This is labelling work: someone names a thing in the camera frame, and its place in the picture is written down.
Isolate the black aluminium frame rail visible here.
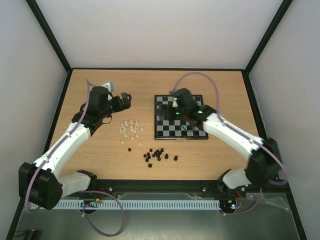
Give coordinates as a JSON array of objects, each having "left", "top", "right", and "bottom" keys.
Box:
[{"left": 94, "top": 178, "right": 291, "bottom": 195}]

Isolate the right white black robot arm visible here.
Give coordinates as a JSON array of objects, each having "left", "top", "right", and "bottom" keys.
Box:
[{"left": 154, "top": 88, "right": 284, "bottom": 196}]

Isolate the white slotted cable duct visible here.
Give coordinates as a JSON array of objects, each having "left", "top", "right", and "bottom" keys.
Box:
[{"left": 27, "top": 198, "right": 221, "bottom": 211}]

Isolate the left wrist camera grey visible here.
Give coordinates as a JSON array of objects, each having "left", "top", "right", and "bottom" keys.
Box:
[{"left": 101, "top": 81, "right": 115, "bottom": 93}]

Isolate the clear plastic sheet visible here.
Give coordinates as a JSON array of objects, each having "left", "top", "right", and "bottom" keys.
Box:
[{"left": 244, "top": 192, "right": 292, "bottom": 214}]

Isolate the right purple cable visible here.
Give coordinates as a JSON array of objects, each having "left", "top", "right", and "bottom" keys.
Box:
[{"left": 172, "top": 72, "right": 290, "bottom": 216}]

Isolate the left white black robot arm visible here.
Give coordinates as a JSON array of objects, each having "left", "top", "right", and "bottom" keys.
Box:
[{"left": 18, "top": 82, "right": 132, "bottom": 214}]

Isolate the black grey chess board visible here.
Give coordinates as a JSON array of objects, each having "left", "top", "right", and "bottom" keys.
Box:
[{"left": 154, "top": 94, "right": 209, "bottom": 140}]

